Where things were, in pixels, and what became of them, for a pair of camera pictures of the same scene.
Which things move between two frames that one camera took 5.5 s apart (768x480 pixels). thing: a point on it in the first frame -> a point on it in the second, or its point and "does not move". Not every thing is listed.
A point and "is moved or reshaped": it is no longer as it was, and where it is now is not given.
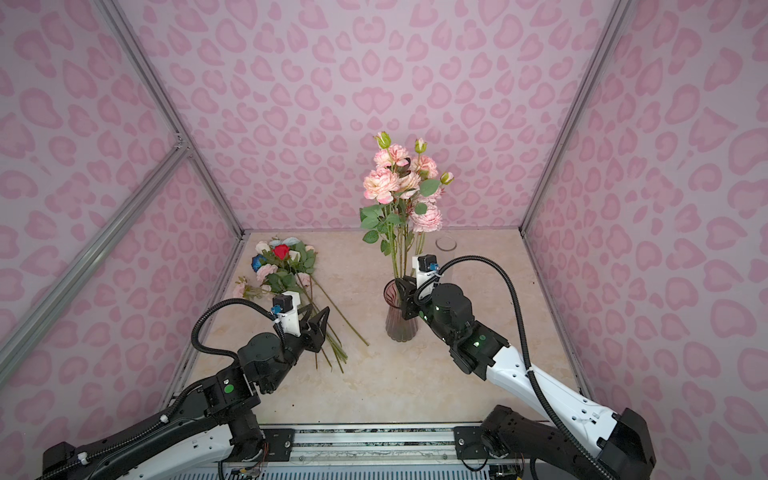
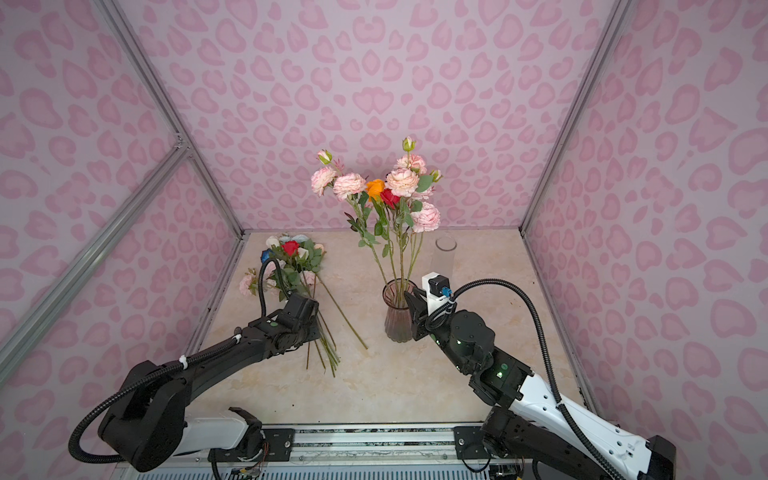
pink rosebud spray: (417, 182) is moved or reshaped
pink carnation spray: (392, 179) -> (350, 187)
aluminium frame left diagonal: (23, 337) does not move
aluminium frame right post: (616, 16) does not move
